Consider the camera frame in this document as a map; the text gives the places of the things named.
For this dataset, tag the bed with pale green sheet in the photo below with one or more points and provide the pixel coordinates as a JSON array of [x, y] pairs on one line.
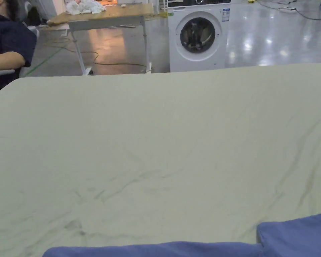
[[149, 139]]

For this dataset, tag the white washing machine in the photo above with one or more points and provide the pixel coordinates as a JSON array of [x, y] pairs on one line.
[[196, 37]]

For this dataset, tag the blue garment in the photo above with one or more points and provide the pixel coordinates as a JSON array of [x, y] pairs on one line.
[[291, 235]]

